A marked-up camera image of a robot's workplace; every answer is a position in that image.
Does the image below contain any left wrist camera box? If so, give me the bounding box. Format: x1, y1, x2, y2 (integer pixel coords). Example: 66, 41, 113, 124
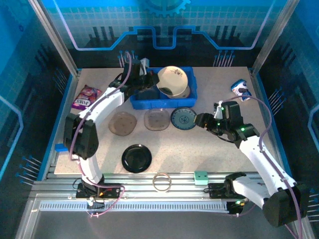
140, 58, 151, 75

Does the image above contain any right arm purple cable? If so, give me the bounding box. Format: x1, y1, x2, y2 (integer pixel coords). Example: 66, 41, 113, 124
221, 96, 304, 239

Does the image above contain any blue plastic bin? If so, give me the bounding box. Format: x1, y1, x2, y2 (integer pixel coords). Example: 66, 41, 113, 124
129, 66, 198, 110

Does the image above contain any blue table edge strip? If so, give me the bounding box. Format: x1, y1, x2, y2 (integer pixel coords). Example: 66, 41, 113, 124
254, 72, 292, 172
37, 73, 75, 181

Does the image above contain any tape roll ring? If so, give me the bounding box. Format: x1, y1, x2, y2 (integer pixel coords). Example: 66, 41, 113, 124
152, 172, 172, 192

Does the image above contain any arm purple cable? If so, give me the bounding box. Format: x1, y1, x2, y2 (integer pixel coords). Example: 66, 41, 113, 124
221, 96, 304, 239
69, 52, 132, 219

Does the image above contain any cream floral plate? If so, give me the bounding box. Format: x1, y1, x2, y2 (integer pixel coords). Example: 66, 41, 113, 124
156, 66, 189, 98

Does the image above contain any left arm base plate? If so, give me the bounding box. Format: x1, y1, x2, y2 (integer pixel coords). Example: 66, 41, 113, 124
75, 183, 120, 200

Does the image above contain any purple snack bag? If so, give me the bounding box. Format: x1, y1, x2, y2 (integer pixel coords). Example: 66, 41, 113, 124
71, 84, 103, 112

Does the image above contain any blue white patterned plate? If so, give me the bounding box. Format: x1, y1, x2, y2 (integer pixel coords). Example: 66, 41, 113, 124
170, 107, 199, 130

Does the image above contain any yellow floral plate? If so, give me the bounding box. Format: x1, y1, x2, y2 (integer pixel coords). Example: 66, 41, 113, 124
164, 84, 191, 100

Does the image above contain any slotted cable duct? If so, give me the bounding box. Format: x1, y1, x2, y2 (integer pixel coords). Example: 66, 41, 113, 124
38, 201, 230, 212

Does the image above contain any aluminium frame post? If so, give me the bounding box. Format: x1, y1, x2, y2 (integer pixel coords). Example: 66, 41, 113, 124
28, 0, 82, 75
250, 0, 301, 75

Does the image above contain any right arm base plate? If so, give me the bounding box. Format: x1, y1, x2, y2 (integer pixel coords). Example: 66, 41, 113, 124
208, 183, 250, 200

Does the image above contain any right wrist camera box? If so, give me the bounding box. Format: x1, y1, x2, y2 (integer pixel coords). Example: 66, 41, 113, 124
213, 101, 224, 120

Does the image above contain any black controller box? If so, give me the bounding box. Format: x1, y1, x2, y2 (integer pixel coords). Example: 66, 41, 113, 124
227, 200, 250, 215

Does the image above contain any black plate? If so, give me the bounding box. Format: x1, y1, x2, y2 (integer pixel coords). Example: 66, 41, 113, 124
122, 143, 153, 174

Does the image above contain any green plastic block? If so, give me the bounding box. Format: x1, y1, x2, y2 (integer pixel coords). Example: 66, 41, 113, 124
193, 170, 209, 186

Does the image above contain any white blue snack packet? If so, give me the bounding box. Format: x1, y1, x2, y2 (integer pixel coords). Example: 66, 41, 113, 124
230, 79, 252, 102

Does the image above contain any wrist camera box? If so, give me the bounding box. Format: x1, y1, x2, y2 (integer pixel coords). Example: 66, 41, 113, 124
213, 101, 224, 120
140, 58, 151, 75

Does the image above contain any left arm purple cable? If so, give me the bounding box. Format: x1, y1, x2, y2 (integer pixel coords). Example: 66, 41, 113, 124
69, 52, 132, 219

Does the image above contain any smoky glass plate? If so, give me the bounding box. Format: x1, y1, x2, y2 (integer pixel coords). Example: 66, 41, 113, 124
108, 111, 138, 137
137, 86, 160, 101
144, 108, 171, 131

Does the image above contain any aluminium rail frame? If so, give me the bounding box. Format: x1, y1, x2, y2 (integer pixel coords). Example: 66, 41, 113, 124
14, 171, 316, 239

